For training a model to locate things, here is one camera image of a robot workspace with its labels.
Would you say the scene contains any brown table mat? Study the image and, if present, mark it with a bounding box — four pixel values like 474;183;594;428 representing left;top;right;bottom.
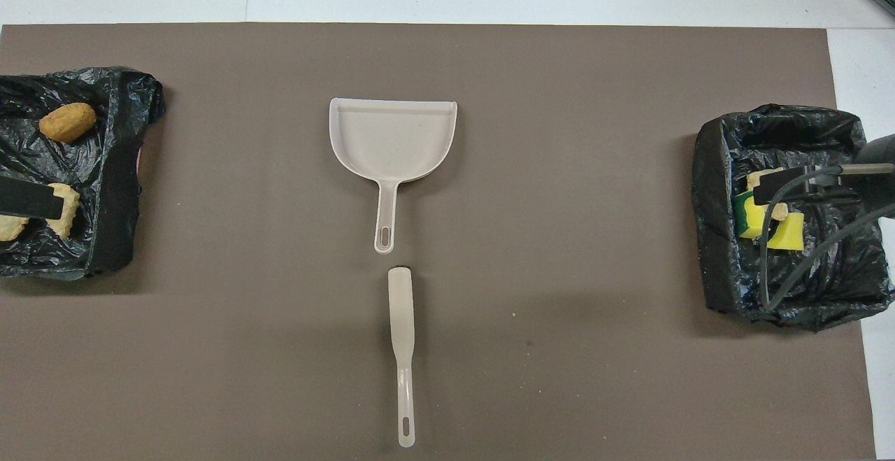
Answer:
0;23;877;461

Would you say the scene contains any beige plastic dustpan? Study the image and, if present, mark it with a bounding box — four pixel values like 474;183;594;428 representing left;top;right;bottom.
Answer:
329;97;459;255

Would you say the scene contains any golden bread roll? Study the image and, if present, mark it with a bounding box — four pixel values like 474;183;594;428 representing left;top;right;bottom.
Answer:
38;102;98;144

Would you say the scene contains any bin with black bag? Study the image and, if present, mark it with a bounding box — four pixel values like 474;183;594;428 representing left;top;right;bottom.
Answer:
692;104;895;333
0;66;167;281

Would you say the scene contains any tan sponge piece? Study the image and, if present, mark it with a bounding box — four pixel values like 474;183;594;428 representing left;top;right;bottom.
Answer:
746;167;789;222

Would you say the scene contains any beige hand brush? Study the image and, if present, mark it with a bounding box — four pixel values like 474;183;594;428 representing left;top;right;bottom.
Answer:
387;267;417;448

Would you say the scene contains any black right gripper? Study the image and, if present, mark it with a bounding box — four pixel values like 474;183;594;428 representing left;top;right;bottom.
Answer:
753;135;895;221

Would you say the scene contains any green and yellow sponge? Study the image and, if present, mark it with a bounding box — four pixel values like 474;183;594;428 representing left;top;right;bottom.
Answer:
732;190;771;239

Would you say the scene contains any yellow notched sponge piece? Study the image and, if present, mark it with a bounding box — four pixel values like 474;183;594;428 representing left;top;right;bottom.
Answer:
762;212;806;252

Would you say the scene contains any yellow cracker piece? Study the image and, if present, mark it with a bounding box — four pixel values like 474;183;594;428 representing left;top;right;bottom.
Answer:
45;183;82;240

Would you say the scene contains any orange croissant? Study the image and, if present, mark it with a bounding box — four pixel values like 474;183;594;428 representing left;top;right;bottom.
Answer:
0;214;30;242

